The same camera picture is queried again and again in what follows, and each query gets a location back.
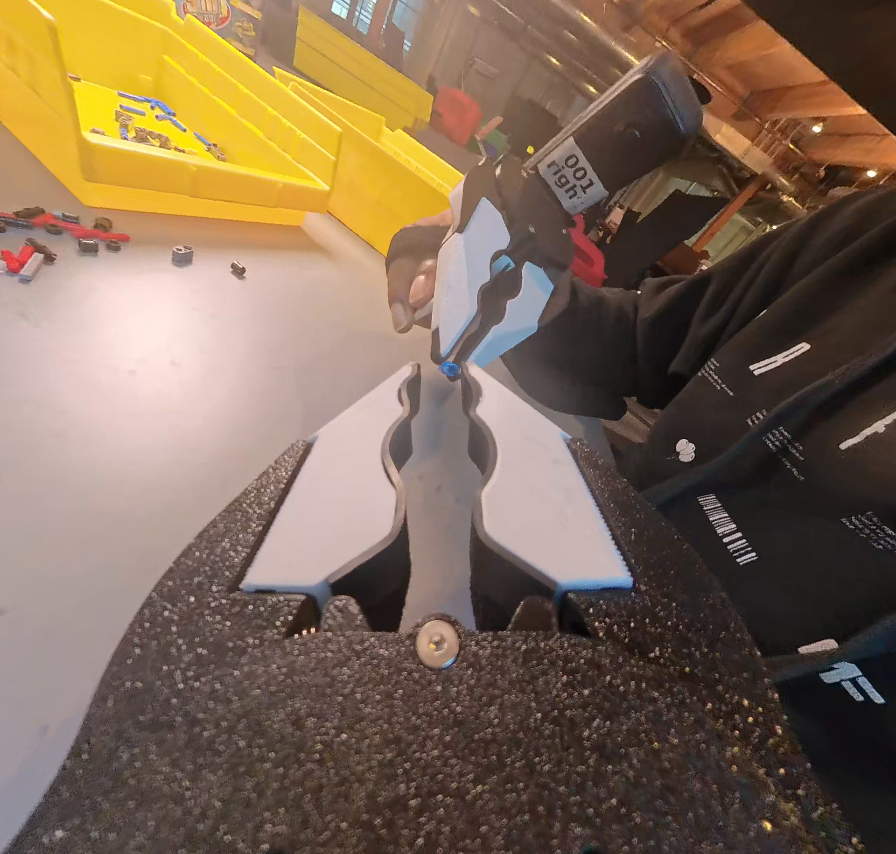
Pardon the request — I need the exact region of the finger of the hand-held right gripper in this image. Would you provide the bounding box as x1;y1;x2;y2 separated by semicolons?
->
429;198;517;364
461;265;555;366

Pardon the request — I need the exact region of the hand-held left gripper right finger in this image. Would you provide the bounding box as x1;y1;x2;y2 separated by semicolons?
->
461;363;635;595

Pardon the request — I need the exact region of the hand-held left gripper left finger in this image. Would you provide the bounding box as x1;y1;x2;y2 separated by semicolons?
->
240;363;421;596

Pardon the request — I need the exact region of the yellow bin with small pieces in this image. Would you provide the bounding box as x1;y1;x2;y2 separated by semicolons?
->
0;0;344;226

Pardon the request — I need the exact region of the grey desk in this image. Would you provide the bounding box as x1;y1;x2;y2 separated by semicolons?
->
0;126;617;834

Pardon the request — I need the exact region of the person's right hand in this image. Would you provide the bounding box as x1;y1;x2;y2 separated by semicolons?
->
385;241;443;335

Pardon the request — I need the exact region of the red plastic container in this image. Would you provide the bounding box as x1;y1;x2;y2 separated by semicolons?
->
570;217;610;288

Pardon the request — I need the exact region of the empty yellow plastic bin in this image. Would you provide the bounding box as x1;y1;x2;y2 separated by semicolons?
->
294;6;435;130
273;66;466;256

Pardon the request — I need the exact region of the red rounded object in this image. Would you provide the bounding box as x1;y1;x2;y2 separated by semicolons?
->
430;87;484;144

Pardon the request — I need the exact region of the group of blue black pieces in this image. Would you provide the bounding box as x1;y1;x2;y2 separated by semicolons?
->
91;87;228;162

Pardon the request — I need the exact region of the robot kit cardboard box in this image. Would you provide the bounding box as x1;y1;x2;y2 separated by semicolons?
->
91;0;274;57

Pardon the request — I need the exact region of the pile of loose building pieces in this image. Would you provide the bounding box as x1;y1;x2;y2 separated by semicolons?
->
0;206;130;282

